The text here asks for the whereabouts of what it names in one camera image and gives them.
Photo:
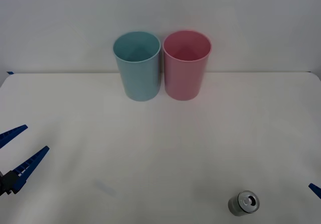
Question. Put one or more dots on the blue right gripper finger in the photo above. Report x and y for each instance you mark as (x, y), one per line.
(316, 191)

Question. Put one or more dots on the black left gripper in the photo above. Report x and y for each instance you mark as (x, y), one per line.
(2, 185)

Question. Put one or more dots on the pink plastic bin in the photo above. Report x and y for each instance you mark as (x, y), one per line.
(184, 81)

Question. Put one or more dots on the black drink can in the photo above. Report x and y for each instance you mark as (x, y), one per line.
(240, 205)

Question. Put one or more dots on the pale blue plastic bin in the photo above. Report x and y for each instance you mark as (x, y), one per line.
(140, 78)

